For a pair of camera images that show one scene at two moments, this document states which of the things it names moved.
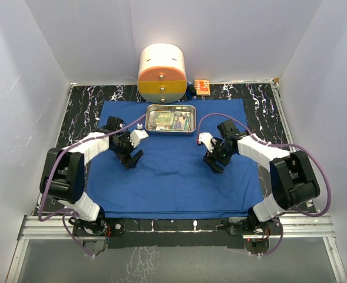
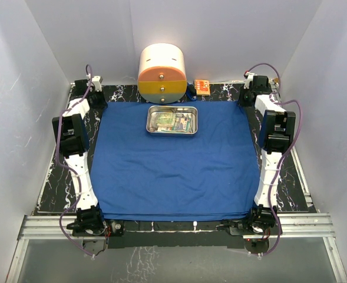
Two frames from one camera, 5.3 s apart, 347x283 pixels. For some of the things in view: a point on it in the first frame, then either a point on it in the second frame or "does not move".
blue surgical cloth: (171, 178) does not move
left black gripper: (126, 160) to (103, 105)
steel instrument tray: (170, 118) does not move
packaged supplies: (171, 121) does not move
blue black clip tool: (191, 91) does not move
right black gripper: (211, 158) to (241, 102)
